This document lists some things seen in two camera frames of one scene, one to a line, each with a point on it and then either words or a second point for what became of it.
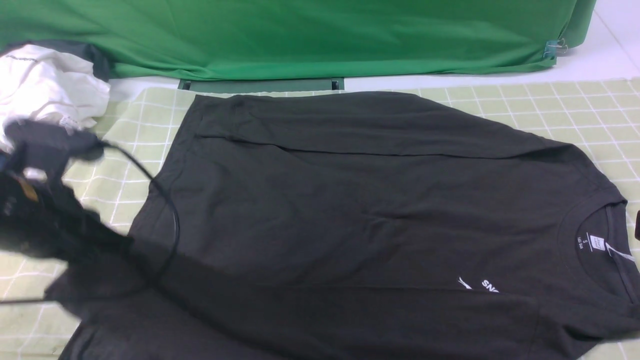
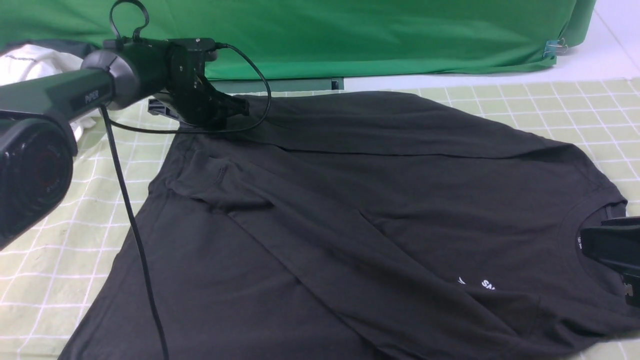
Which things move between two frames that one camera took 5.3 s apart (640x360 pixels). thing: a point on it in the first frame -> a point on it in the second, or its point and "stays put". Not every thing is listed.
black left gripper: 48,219 -> 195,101
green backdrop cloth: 186,39 stays put
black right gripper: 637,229 -> 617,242
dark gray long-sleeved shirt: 361,225 stays put
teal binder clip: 553,48 stays put
